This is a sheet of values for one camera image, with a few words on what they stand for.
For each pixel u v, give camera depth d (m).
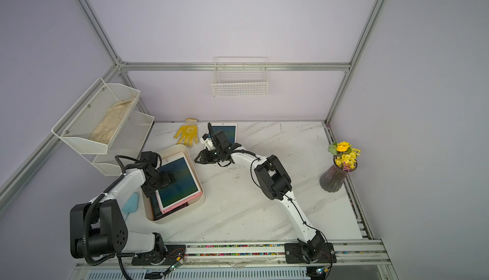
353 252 0.76
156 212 0.82
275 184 0.60
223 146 0.80
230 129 1.19
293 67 1.92
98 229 0.42
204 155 0.86
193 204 0.80
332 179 0.86
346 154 0.74
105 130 0.77
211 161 0.88
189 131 1.15
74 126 0.67
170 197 0.88
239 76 0.95
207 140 0.90
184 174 0.96
